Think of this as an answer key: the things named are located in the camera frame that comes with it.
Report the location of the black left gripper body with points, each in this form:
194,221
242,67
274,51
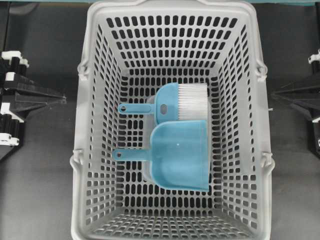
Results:
12,125

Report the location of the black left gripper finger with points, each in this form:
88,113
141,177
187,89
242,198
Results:
22,107
25,86

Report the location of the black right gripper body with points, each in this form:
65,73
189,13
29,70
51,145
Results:
314,60

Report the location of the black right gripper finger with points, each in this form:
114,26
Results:
299,99

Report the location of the grey plastic shopping basket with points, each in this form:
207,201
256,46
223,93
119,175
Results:
131,49

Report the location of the blue plastic dustpan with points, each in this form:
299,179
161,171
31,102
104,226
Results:
178,154

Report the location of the blue hand brush white bristles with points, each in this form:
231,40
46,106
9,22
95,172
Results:
173,102

